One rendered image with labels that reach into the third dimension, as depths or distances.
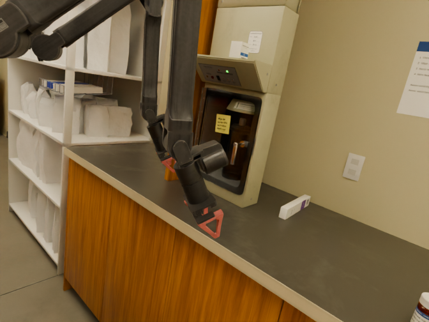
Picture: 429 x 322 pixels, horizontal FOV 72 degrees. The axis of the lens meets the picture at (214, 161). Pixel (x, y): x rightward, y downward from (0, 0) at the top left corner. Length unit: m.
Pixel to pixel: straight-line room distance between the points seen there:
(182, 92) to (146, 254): 0.83
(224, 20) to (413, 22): 0.73
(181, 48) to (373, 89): 0.98
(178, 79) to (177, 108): 0.06
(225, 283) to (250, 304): 0.10
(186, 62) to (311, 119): 0.97
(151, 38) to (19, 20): 0.60
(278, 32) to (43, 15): 0.78
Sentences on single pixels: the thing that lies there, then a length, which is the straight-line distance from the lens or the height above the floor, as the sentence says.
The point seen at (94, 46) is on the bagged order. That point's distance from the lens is 2.13.
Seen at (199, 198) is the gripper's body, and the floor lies 1.14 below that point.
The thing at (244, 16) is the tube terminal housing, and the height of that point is 1.68.
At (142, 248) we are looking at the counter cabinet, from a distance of 1.33.
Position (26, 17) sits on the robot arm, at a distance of 0.63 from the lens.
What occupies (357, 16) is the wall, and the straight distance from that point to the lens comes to 1.53.
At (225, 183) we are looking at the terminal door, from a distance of 1.25.
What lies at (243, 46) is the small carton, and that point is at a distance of 1.14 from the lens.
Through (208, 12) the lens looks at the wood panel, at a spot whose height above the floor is 1.69.
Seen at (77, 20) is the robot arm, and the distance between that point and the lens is 1.14.
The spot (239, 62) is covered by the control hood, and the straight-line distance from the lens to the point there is 1.09.
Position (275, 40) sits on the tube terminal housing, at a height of 1.59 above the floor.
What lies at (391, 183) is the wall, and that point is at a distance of 1.44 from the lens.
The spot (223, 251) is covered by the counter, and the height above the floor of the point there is 0.93.
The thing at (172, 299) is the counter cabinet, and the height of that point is 0.59.
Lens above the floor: 1.41
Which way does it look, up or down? 15 degrees down
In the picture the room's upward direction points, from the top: 10 degrees clockwise
